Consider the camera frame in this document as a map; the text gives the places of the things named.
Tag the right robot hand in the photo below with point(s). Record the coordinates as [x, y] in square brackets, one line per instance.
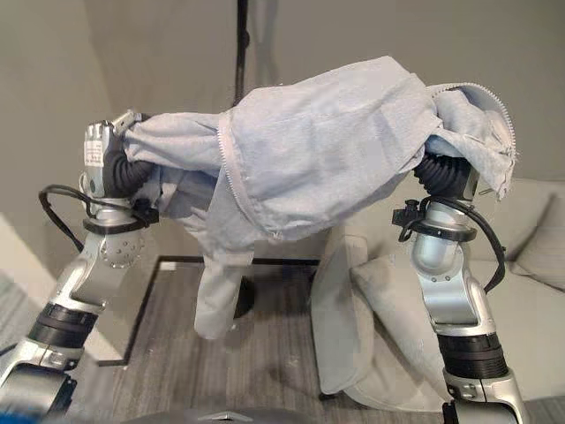
[446, 174]

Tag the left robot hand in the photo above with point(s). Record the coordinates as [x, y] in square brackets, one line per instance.
[118, 173]

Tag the light blue zip jacket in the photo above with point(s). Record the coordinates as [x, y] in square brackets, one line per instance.
[309, 146]

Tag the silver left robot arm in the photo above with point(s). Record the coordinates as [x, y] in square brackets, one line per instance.
[79, 282]

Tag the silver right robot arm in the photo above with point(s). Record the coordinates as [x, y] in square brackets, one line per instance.
[450, 291]

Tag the light grey sofa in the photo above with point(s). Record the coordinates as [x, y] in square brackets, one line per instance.
[529, 229]

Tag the light grey sofa cushion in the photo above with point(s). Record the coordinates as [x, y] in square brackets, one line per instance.
[397, 327]

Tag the black clothes rack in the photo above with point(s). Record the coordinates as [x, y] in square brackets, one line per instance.
[241, 48]

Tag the dark robot torso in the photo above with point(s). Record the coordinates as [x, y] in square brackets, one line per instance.
[212, 417]

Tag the black floor frame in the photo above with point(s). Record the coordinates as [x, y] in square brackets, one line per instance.
[145, 305]

